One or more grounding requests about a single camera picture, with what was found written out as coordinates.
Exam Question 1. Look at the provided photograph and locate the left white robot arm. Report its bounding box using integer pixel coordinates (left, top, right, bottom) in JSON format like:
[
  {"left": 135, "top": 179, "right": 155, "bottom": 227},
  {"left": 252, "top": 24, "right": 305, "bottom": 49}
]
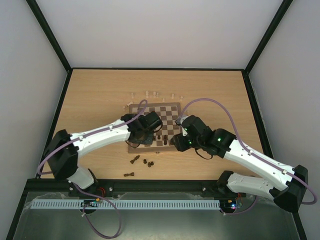
[{"left": 45, "top": 111, "right": 163, "bottom": 190}]

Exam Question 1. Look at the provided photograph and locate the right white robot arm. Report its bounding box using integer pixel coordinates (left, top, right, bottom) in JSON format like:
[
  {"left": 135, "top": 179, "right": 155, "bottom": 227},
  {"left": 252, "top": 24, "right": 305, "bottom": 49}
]
[{"left": 170, "top": 115, "right": 308, "bottom": 213}]

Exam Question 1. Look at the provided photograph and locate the wooden chess board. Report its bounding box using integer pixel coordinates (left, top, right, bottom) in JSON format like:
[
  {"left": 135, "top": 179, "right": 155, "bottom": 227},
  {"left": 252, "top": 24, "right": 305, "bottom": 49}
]
[{"left": 127, "top": 102, "right": 182, "bottom": 154}]

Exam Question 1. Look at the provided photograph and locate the lying dark king piece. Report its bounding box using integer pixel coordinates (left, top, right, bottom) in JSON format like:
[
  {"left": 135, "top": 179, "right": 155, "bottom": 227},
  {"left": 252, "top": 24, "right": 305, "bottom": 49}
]
[{"left": 123, "top": 172, "right": 135, "bottom": 177}]

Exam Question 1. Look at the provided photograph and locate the black metal frame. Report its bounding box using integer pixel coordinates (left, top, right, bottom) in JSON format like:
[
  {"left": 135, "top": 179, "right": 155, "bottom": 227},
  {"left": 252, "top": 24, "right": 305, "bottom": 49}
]
[{"left": 0, "top": 0, "right": 320, "bottom": 239}]

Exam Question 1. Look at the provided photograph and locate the white slotted cable duct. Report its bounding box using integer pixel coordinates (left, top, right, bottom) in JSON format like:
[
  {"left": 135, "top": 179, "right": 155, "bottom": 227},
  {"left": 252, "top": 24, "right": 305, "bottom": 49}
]
[{"left": 30, "top": 199, "right": 220, "bottom": 210}]

